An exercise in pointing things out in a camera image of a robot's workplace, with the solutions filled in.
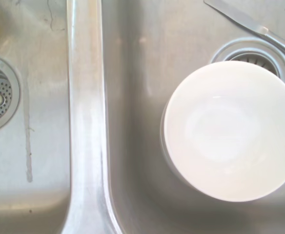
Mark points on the stainless steel double sink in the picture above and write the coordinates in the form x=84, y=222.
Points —
x=88, y=97

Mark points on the white ceramic bowl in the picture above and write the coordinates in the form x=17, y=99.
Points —
x=230, y=136

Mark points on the metal disposal drain flange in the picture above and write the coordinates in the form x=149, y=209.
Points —
x=220, y=52

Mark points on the silver table knife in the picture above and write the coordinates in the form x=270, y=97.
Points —
x=242, y=17

